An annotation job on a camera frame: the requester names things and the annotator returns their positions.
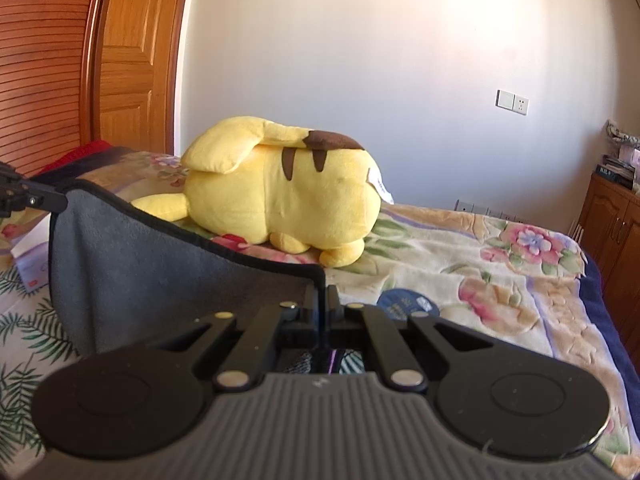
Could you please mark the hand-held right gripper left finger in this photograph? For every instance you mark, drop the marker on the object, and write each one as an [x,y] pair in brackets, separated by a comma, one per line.
[313,317]

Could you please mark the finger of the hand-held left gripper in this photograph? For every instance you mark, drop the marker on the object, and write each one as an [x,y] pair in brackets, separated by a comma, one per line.
[42,200]

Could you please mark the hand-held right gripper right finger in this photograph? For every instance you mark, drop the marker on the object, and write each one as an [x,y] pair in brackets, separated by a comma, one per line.
[332,310]

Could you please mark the grey towel with black edge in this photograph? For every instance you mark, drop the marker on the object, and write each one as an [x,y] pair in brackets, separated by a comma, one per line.
[165,280]

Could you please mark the red cloth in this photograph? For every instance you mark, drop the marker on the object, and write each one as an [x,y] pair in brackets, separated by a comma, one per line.
[85,152]

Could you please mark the white box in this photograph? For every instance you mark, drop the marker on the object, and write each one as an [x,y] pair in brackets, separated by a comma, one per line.
[31,267]

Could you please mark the blue round disc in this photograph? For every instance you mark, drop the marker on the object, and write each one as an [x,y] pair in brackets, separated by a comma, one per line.
[405,304]

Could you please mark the yellow plush toy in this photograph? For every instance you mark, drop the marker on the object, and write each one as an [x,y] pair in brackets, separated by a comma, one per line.
[280,195]

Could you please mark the louvered wooden wardrobe door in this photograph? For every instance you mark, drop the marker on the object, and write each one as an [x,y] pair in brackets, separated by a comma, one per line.
[42,60]

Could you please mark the leaf print bed sheet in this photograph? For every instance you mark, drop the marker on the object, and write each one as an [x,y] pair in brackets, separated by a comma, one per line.
[27,360]

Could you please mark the floral blanket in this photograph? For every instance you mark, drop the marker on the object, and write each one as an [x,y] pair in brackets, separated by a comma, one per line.
[500,300]

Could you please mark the dark blue blanket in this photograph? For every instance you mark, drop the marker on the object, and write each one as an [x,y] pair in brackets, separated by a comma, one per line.
[612,325]

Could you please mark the wooden cabinet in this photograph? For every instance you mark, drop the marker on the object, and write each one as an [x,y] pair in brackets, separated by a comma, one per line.
[607,240]

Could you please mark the stack of books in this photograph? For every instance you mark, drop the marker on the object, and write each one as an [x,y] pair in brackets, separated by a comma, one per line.
[616,172]

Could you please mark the white wall switch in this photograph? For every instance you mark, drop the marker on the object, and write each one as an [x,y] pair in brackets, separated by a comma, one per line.
[512,102]

